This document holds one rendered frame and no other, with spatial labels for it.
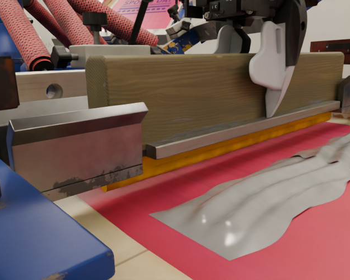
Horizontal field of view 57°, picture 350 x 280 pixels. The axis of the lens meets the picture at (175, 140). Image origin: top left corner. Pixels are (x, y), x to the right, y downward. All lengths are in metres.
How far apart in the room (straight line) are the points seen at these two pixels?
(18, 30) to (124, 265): 0.63
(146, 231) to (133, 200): 0.05
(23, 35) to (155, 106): 0.52
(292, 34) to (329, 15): 2.19
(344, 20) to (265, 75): 2.18
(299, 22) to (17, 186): 0.27
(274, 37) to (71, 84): 0.26
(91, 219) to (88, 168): 0.04
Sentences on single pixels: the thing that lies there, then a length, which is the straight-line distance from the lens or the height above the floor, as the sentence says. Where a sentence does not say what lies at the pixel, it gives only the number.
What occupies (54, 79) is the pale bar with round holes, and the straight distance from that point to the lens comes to 0.45.
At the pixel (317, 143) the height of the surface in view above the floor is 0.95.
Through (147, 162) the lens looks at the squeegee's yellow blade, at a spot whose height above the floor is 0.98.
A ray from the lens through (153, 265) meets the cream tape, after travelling 0.18.
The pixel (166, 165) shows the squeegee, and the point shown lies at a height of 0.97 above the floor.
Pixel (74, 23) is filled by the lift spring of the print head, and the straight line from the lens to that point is 0.82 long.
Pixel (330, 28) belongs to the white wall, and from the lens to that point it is 2.51.
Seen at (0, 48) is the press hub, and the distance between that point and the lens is 1.02.
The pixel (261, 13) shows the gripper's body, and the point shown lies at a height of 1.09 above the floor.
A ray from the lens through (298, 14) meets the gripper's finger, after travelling 0.33.
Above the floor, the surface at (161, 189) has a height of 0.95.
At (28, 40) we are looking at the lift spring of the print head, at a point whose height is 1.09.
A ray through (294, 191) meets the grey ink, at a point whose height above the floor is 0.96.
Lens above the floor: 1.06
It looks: 15 degrees down
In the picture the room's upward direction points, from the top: 1 degrees counter-clockwise
